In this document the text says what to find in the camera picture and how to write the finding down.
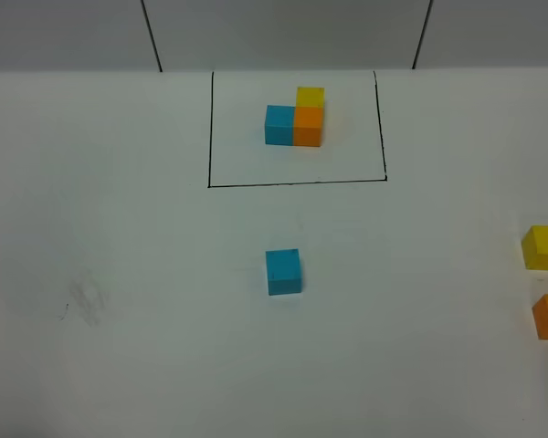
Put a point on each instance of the template blue cube block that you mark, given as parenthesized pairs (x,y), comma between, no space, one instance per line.
(279,125)

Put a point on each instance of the template orange cube block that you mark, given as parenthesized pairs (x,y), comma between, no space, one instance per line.
(307,126)

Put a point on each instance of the template yellow cube block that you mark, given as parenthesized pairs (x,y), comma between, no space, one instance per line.
(310,97)

